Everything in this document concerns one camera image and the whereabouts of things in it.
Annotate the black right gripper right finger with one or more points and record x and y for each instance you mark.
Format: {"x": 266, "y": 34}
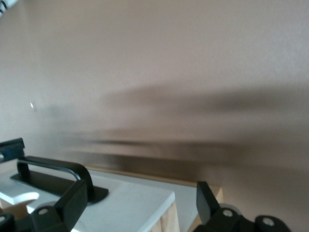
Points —
{"x": 205, "y": 205}

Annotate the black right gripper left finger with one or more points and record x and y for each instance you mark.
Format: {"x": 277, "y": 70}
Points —
{"x": 72, "y": 203}

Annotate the light wooden drawer cabinet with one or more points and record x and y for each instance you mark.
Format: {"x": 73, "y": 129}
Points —
{"x": 216, "y": 191}

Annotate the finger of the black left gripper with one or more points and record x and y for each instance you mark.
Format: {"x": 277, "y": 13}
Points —
{"x": 12, "y": 148}

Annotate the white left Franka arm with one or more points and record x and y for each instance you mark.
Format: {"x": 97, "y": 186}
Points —
{"x": 7, "y": 3}

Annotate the white-fronted wooden drawer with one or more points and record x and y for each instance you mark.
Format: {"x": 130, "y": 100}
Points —
{"x": 135, "y": 203}

